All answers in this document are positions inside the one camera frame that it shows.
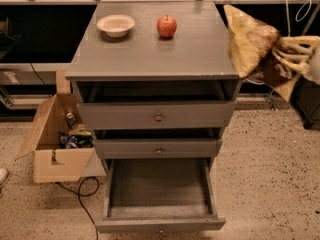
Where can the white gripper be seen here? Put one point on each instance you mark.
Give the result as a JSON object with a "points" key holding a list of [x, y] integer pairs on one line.
{"points": [[315, 64]]}

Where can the brown chip bag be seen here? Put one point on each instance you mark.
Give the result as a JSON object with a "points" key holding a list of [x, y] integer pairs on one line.
{"points": [[250, 44]]}

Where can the grey drawer cabinet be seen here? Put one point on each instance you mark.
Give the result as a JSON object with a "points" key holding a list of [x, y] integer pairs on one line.
{"points": [[197, 51]]}

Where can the grey top drawer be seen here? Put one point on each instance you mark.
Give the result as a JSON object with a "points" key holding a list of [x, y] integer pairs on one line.
{"points": [[154, 104]]}

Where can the grey drawer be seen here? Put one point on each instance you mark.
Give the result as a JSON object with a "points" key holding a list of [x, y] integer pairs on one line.
{"points": [[157, 143], [154, 104], [159, 195]]}

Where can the grey middle drawer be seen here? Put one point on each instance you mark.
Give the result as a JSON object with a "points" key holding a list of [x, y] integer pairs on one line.
{"points": [[157, 143]]}

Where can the grey bottom drawer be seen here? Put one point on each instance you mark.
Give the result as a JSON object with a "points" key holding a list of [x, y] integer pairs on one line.
{"points": [[159, 195]]}

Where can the blue snack bag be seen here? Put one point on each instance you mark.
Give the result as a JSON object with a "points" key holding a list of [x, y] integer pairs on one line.
{"points": [[75, 141]]}

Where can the red apple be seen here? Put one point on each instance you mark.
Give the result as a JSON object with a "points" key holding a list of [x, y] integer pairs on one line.
{"points": [[166, 26]]}

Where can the white bowl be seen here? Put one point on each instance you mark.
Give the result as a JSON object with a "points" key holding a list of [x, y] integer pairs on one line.
{"points": [[116, 26]]}

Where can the metal soda can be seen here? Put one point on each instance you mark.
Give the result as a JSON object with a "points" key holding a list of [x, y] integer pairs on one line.
{"points": [[71, 120]]}

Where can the cardboard box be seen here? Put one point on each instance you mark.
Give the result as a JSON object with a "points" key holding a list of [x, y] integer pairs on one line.
{"points": [[51, 161]]}

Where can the white shoe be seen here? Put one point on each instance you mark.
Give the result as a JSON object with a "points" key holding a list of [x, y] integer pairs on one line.
{"points": [[4, 173]]}

